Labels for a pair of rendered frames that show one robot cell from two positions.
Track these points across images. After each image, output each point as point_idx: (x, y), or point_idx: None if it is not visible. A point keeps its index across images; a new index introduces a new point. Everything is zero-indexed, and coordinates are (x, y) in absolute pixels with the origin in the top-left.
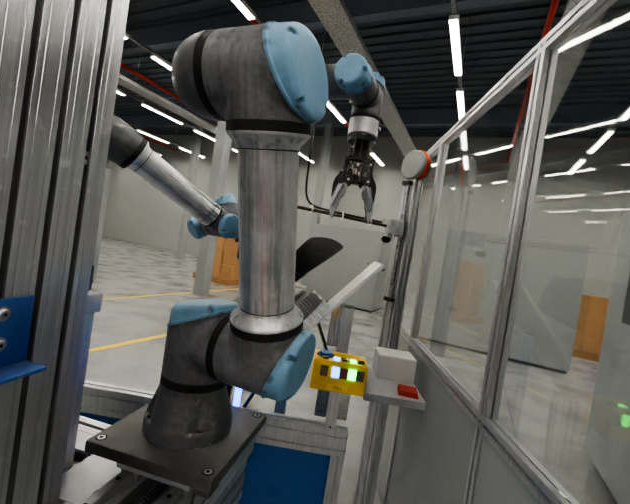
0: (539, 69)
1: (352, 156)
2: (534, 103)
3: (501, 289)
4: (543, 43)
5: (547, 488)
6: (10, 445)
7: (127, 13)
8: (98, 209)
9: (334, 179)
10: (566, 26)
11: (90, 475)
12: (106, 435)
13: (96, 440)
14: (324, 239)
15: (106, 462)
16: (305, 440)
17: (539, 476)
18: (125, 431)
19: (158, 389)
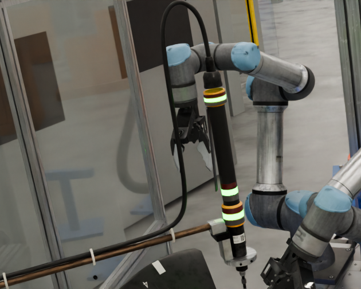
0: (7, 25)
1: (199, 115)
2: (16, 58)
3: (52, 226)
4: (2, 0)
5: (113, 282)
6: None
7: (339, 53)
8: (349, 143)
9: (207, 137)
10: (20, 0)
11: (359, 279)
12: (346, 250)
13: (349, 248)
14: (168, 259)
15: (357, 285)
16: None
17: (109, 286)
18: (340, 253)
19: None
